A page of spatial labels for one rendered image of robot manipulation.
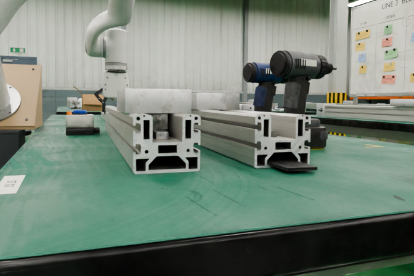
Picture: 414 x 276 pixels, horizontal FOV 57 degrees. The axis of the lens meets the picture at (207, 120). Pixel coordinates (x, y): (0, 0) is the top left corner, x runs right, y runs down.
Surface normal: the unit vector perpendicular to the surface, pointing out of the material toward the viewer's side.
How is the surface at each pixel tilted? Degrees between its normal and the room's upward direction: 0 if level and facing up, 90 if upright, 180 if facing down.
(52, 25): 90
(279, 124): 90
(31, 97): 47
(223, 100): 90
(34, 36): 90
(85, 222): 0
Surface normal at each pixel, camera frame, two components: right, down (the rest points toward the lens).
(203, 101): 0.30, 0.05
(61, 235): 0.01, -1.00
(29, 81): 0.22, -0.64
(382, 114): -0.93, 0.01
